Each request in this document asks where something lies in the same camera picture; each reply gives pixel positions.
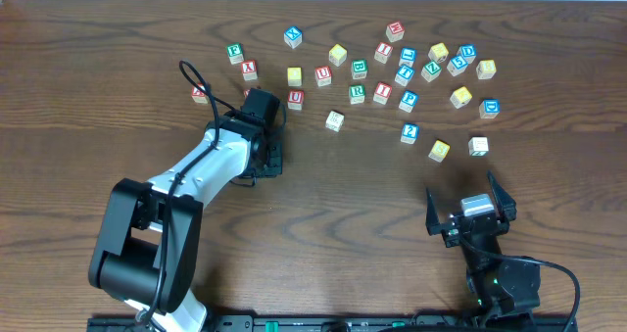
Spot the blue D block upper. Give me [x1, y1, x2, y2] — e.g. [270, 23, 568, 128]
[457, 44, 477, 65]

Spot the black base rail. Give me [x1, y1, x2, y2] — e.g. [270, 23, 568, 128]
[86, 313, 579, 332]

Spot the green B block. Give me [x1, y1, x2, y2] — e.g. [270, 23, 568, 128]
[351, 59, 368, 79]

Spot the yellow 8 block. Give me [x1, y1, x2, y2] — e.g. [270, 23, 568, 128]
[476, 60, 497, 80]

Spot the green F block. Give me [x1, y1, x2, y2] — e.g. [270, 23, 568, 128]
[226, 43, 244, 65]

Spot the blue 2 block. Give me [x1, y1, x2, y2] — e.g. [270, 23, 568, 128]
[401, 123, 419, 144]

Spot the blue L block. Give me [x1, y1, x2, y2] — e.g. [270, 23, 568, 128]
[399, 47, 417, 68]

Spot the yellow O block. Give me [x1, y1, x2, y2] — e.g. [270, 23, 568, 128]
[287, 67, 303, 87]

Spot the blue T block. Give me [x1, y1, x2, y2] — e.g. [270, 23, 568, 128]
[395, 65, 415, 87]

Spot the red I block lower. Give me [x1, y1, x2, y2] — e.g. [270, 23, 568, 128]
[373, 82, 392, 105]

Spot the plain white wooden block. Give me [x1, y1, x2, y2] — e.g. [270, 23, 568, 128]
[325, 111, 345, 132]

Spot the yellow S block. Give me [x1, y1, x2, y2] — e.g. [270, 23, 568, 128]
[428, 140, 451, 163]

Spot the red A block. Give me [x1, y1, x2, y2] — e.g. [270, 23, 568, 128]
[191, 84, 210, 104]

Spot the yellow block top middle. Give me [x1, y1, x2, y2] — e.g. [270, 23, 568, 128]
[328, 44, 348, 67]

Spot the blue d block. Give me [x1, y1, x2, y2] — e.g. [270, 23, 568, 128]
[479, 99, 501, 119]
[457, 44, 477, 65]

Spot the green R block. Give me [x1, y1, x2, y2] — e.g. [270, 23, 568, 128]
[349, 84, 365, 105]

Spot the red u block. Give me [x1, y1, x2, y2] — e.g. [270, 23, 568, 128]
[314, 66, 332, 87]
[287, 90, 305, 111]

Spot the blue S block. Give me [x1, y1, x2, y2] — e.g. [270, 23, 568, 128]
[447, 55, 468, 76]

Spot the blue P block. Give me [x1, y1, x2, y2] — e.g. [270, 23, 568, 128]
[399, 90, 419, 113]

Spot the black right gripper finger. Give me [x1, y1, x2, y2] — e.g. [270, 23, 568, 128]
[487, 171, 517, 221]
[425, 189, 441, 236]

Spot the red i block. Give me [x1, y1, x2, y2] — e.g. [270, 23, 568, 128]
[373, 82, 392, 105]
[374, 42, 393, 64]

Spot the red H block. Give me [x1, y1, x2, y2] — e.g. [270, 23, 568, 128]
[385, 21, 405, 43]

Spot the red I block upper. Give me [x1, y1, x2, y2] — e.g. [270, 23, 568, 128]
[374, 42, 393, 64]

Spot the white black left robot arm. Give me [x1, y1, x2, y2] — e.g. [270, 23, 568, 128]
[87, 112, 282, 331]

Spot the green Z block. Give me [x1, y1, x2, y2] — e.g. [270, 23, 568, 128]
[421, 61, 442, 82]

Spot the red Y block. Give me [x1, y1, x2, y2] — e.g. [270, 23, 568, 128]
[241, 60, 258, 81]

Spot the blue D block lower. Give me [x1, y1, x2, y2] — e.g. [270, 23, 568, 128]
[479, 99, 501, 119]

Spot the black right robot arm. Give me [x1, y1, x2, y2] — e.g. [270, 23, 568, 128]
[425, 172, 541, 319]

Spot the white green block right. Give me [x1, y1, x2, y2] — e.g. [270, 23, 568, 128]
[468, 137, 489, 157]

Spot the yellow block upper right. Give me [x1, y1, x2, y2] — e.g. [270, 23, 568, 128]
[428, 42, 449, 64]

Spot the blue X block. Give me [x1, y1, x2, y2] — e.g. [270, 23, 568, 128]
[283, 26, 303, 49]

